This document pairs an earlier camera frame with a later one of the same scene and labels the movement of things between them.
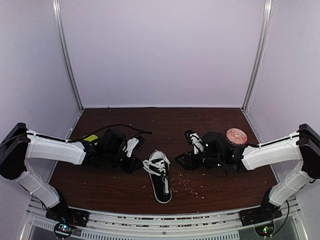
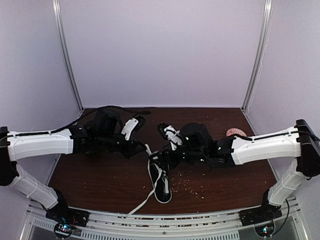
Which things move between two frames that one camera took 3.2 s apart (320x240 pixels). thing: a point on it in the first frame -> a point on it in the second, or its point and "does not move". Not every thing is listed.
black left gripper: [130, 167] -> [130, 151]
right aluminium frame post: [264, 28] does not move
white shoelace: [158, 167] -> [159, 167]
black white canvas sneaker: [158, 166] does not move
